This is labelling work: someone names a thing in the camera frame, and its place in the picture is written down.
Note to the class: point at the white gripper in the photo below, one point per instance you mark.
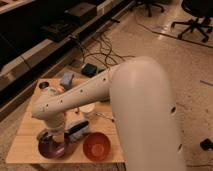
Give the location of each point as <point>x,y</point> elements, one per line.
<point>56,125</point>

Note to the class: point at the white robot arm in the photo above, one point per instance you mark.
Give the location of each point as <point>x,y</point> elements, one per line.
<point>142,103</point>

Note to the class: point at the purple bowl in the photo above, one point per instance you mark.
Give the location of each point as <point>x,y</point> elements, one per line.
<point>50,148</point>

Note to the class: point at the red bowl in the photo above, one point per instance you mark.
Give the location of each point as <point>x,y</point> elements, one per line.
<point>96,146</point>

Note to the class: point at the crumpled blue cloth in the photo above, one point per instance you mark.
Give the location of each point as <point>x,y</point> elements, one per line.
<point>79,135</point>

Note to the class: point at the white cup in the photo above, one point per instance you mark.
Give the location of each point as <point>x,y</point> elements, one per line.
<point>87,110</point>

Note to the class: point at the small metal can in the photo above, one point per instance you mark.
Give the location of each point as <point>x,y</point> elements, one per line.
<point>43,85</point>

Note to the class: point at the metal fork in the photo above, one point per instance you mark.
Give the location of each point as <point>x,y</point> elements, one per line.
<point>103,116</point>

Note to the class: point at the blue sponge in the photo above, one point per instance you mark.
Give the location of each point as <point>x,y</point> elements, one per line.
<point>66,80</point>

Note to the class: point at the black power adapter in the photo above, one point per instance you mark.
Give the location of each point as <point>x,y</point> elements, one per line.
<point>89,70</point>

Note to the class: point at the black office chair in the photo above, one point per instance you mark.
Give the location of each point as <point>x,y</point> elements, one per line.
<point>198,9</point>

